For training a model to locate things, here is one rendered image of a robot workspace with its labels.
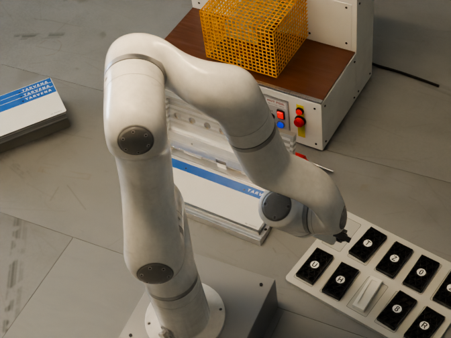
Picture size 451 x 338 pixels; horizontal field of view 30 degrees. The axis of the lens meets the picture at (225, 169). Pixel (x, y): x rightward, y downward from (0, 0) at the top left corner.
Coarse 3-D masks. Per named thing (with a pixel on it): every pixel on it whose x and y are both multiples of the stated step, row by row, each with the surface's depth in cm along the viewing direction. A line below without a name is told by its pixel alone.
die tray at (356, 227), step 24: (336, 264) 214; (360, 264) 213; (408, 264) 211; (312, 288) 210; (360, 288) 208; (384, 288) 207; (408, 288) 207; (432, 288) 206; (360, 312) 204; (384, 336) 199; (432, 336) 197
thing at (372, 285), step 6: (372, 276) 209; (366, 282) 208; (372, 282) 208; (378, 282) 207; (366, 288) 207; (372, 288) 206; (378, 288) 207; (360, 294) 205; (366, 294) 206; (372, 294) 205; (360, 300) 205; (366, 300) 204; (354, 306) 204; (360, 306) 203; (366, 306) 204
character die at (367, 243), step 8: (368, 232) 219; (376, 232) 218; (360, 240) 217; (368, 240) 216; (376, 240) 216; (384, 240) 216; (352, 248) 215; (360, 248) 216; (368, 248) 215; (376, 248) 215; (360, 256) 213; (368, 256) 213
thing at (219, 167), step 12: (180, 156) 243; (192, 156) 242; (204, 168) 239; (216, 168) 238; (228, 168) 238; (240, 180) 234; (192, 216) 228; (204, 216) 227; (216, 228) 226; (228, 228) 223; (240, 228) 223; (264, 228) 222; (252, 240) 221
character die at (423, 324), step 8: (424, 312) 201; (432, 312) 200; (416, 320) 199; (424, 320) 199; (432, 320) 200; (440, 320) 199; (416, 328) 198; (424, 328) 198; (432, 328) 197; (408, 336) 197; (416, 336) 197; (424, 336) 197
